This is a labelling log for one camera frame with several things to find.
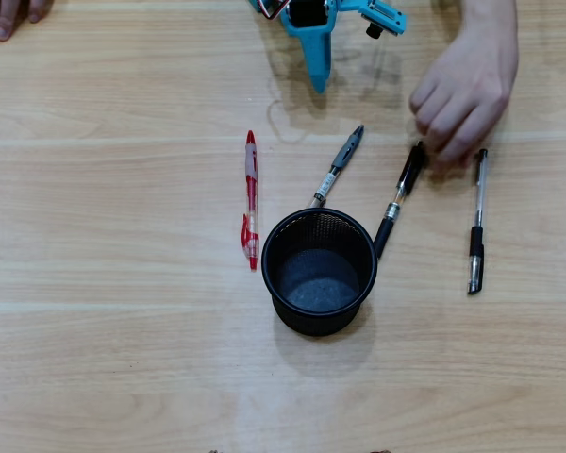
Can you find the red clear pen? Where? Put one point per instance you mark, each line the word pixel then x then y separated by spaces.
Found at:
pixel 251 189

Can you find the black mesh pen holder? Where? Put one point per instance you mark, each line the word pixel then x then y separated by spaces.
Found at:
pixel 311 292

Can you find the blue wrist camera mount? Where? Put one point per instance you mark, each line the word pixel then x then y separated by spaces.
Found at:
pixel 382 19

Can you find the person's left forearm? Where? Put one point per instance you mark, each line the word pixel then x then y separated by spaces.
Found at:
pixel 490 19

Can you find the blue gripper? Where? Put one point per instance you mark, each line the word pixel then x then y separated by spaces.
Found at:
pixel 317 44

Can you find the thick black retractable pen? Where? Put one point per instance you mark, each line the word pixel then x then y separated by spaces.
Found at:
pixel 408 179

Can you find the slim clear black-capped pen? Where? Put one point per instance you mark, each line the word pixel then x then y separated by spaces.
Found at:
pixel 476 245

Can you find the grey grip clear pen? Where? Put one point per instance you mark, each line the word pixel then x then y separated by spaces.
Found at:
pixel 344 156

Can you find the person's right hand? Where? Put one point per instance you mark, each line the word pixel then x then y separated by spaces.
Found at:
pixel 4 14

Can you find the person's left hand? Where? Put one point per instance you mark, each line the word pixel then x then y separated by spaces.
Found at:
pixel 471 94

